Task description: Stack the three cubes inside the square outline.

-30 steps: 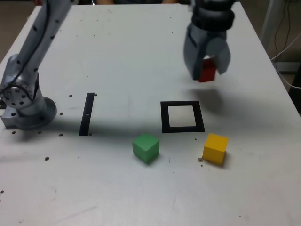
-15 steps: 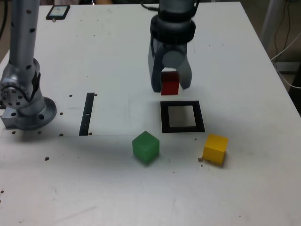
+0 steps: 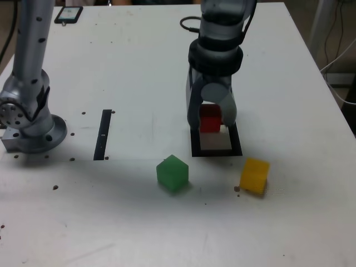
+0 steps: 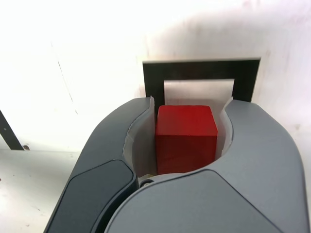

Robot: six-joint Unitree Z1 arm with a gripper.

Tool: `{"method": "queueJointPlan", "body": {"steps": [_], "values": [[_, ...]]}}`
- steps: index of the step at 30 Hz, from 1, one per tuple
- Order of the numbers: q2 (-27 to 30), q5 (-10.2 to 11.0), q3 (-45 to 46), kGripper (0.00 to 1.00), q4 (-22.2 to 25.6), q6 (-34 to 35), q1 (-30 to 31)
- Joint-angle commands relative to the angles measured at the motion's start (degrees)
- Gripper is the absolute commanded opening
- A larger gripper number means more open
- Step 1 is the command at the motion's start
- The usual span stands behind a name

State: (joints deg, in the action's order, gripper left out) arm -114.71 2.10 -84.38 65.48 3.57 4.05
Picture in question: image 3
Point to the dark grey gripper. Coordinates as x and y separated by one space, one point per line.
219 78

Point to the red cube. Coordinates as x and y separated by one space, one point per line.
210 123

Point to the green cube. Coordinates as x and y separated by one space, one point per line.
172 172

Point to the yellow cube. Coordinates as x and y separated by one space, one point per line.
254 175

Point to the black tape square outline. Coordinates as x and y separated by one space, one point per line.
237 144

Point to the black tape strip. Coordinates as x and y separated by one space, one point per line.
101 144

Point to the black smartphone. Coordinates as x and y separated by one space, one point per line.
68 14

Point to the white metal post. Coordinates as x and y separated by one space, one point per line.
318 25

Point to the white wall duct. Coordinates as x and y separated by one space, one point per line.
342 79

